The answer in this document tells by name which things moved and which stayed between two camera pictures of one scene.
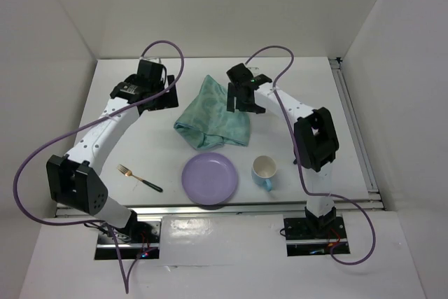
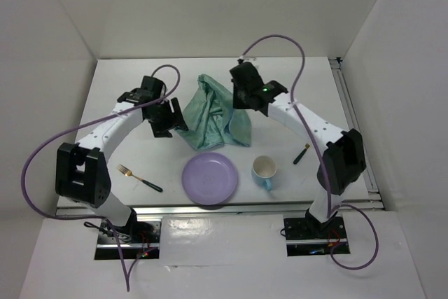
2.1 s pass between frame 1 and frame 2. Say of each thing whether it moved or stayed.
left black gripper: moved
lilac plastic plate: stayed
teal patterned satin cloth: stayed
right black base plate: stayed
